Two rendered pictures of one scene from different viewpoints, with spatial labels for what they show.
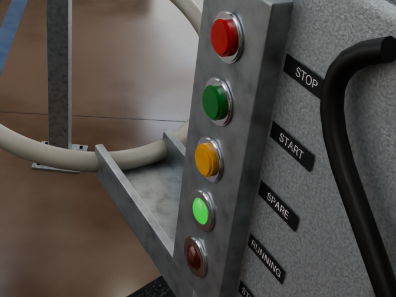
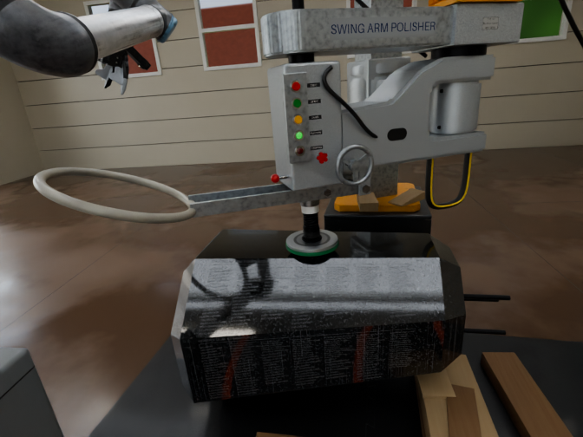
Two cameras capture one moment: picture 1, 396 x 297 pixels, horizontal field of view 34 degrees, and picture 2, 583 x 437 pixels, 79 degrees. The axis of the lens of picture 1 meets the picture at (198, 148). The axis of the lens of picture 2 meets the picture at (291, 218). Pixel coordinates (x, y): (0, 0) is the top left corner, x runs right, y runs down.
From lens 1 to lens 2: 1.17 m
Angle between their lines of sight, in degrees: 65
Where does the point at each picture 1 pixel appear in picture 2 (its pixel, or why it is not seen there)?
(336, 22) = (316, 70)
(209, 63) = (290, 96)
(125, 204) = (223, 205)
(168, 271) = (258, 202)
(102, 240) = not seen: hidden behind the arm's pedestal
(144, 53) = not seen: outside the picture
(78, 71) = not seen: outside the picture
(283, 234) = (318, 122)
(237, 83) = (301, 94)
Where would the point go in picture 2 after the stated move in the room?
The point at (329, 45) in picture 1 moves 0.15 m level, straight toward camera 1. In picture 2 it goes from (316, 75) to (361, 71)
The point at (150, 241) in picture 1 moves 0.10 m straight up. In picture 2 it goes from (244, 203) to (240, 176)
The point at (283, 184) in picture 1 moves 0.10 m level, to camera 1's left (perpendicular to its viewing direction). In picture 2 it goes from (314, 111) to (307, 114)
